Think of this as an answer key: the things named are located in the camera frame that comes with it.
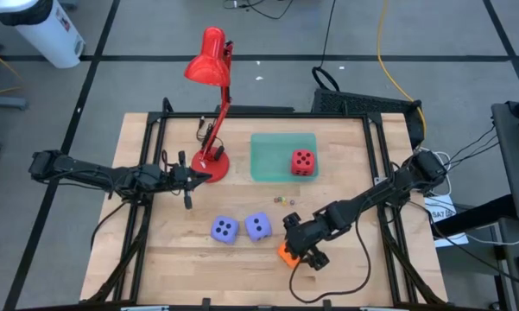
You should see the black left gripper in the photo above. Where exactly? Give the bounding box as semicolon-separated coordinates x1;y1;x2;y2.
153;149;213;212

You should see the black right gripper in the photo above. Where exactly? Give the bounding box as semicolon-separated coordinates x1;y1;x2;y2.
282;210;332;272

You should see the large orange foam die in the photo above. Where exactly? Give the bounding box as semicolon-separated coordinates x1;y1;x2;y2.
277;242;301;270

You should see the large purple foam die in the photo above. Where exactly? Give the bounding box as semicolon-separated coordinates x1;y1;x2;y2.
210;214;241;246
244;211;274;244

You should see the large red foam die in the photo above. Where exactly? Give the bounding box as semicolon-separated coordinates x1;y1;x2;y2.
290;149;317;177

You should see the green translucent plastic bin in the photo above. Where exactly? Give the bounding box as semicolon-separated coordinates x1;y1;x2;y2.
250;132;320;183

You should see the red desk lamp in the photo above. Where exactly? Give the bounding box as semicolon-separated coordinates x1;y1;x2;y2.
183;26;235;184

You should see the white paper sheet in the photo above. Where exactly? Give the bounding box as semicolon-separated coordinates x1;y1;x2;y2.
422;196;470;249

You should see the black computer case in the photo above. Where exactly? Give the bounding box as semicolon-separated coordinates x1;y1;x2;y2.
310;88;425;150

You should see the white trash can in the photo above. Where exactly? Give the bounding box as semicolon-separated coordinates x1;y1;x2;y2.
0;0;86;69

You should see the grey flat floor base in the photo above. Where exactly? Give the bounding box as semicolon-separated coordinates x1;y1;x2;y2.
0;94;29;111

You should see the grey side desk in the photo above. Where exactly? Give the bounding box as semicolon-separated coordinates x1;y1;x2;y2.
491;99;519;221

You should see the black lamp power cord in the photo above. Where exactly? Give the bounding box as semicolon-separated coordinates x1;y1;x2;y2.
196;115;225;162

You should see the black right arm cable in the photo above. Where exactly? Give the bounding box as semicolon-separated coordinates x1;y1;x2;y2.
288;200;372;304

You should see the black metal table frame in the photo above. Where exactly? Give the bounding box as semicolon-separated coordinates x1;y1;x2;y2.
79;97;449;311

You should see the white cable bundle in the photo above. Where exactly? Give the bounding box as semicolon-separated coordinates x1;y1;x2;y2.
414;146;453;198

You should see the black floor cable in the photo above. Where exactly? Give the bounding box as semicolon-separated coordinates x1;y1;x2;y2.
311;0;342;92

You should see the yellow power cable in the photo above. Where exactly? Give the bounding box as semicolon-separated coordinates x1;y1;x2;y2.
376;0;427;137

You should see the thin yellow floor cable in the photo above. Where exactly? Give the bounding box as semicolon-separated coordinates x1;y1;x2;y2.
0;41;25;96

